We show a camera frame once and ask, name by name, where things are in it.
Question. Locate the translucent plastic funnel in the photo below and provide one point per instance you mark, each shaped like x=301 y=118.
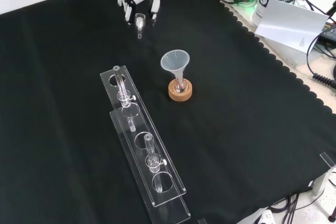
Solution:
x=174 y=60

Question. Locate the small round-bottom glass flask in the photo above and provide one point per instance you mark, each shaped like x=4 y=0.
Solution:
x=180 y=85

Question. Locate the clear acrylic funnel stand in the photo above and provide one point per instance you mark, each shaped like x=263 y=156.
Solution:
x=147 y=140

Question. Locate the white paper sheet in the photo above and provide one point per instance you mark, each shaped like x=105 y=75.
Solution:
x=291 y=24

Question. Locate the black bench cloth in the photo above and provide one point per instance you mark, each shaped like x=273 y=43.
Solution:
x=236 y=129

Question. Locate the black power adapter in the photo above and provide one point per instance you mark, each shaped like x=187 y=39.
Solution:
x=329 y=32

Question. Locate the white power strip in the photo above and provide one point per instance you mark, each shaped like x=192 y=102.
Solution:
x=266 y=216

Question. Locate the clear acrylic bracket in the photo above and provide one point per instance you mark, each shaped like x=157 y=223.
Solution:
x=324 y=174

